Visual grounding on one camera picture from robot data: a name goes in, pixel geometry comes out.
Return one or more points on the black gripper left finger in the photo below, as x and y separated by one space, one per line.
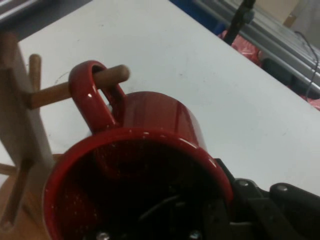
217 221

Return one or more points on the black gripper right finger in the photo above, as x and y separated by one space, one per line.
275 215

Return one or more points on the red ceramic mug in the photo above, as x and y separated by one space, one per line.
155 112

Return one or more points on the pink plastic bag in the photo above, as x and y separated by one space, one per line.
246 51

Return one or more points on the brown cardboard piece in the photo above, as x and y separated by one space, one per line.
290 19

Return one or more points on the black tripod stand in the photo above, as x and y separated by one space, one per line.
237 22

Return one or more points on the blue plastic item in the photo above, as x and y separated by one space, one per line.
200 12

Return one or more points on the brown wooden mug tree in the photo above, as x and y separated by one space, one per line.
10 87

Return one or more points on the aluminium frame post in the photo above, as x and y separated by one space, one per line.
275 37

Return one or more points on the long aluminium frame rail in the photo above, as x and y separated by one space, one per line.
25 10

